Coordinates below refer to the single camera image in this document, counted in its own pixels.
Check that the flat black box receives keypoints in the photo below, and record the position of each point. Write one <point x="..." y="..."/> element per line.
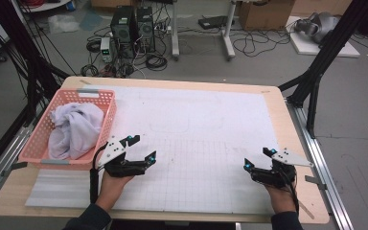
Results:
<point x="214" y="21"/>

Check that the pink plastic basket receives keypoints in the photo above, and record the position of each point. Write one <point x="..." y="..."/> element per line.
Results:
<point x="38" y="140"/>

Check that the white power strip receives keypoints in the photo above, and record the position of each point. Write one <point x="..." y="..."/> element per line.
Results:
<point x="163" y="28"/>

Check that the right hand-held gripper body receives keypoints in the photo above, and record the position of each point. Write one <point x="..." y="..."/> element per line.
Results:
<point x="274" y="177"/>

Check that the white power supply unit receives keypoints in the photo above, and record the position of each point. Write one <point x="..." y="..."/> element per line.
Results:
<point x="106" y="48"/>

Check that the black computer tower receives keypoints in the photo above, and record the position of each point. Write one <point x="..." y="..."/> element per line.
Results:
<point x="145" y="30"/>
<point x="123" y="32"/>

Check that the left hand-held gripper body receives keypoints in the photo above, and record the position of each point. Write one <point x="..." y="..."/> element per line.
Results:
<point x="115" y="167"/>

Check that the aluminium rail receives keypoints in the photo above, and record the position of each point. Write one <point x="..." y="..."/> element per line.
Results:
<point x="319" y="159"/>
<point x="0" y="169"/>

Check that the large cardboard box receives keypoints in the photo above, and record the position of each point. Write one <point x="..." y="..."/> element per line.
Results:
<point x="265" y="16"/>

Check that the white foam mat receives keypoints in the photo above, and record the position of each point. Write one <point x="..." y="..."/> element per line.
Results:
<point x="188" y="127"/>

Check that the lilac printed towel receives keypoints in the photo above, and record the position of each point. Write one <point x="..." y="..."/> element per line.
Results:
<point x="76" y="127"/>

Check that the black metal stand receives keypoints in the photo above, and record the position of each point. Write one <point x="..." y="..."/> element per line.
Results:
<point x="22" y="41"/>
<point x="332" y="44"/>

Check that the person's left hand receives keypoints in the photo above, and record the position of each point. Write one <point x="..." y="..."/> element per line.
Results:
<point x="111" y="188"/>

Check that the white desk frame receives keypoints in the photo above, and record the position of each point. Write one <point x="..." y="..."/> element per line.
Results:
<point x="175" y="32"/>

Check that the grey metal bracket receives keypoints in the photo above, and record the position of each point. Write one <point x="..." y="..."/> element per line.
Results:
<point x="314" y="180"/>
<point x="17" y="166"/>

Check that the white floor board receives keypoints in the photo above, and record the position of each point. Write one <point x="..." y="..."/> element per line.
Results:
<point x="306" y="48"/>

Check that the grey plastic shell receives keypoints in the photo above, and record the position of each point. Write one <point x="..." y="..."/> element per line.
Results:
<point x="322" y="25"/>

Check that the person's right hand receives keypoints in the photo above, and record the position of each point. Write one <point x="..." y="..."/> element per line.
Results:
<point x="282" y="199"/>

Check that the clear plastic bag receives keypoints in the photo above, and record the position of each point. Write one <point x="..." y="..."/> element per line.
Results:
<point x="62" y="24"/>

